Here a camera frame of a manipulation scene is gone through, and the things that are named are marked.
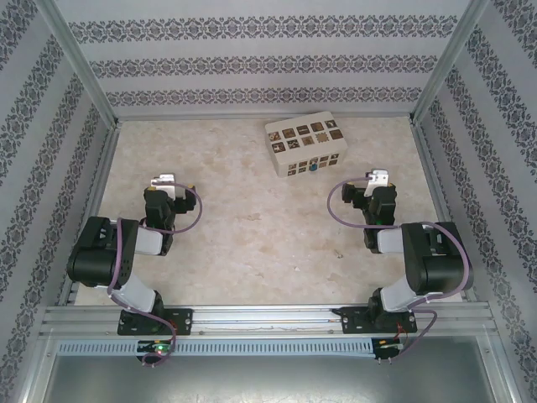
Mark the small blue padlock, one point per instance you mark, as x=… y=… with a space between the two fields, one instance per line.
x=312 y=167

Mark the wooden box with brown tiles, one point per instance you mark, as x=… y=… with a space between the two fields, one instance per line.
x=306 y=147

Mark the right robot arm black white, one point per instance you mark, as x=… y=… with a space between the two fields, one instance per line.
x=440 y=260

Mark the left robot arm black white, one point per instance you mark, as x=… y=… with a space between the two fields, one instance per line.
x=96 y=252

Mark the circuit board with green light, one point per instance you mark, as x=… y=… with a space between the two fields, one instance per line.
x=157 y=347

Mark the black circuit board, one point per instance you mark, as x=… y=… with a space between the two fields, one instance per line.
x=386 y=344

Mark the grey metal sheet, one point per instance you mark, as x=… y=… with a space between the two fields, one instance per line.
x=268 y=382

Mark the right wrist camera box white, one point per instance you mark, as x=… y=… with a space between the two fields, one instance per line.
x=377 y=179

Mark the aluminium side floor rail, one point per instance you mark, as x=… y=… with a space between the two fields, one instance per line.
x=92 y=210
x=443 y=210

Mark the aluminium floor rail under wall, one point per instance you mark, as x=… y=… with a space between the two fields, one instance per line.
x=189 y=116

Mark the aluminium frame post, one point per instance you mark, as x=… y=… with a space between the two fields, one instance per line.
x=448 y=63
x=80 y=63

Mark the aluminium mounting rail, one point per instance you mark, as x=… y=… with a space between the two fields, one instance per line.
x=268 y=319

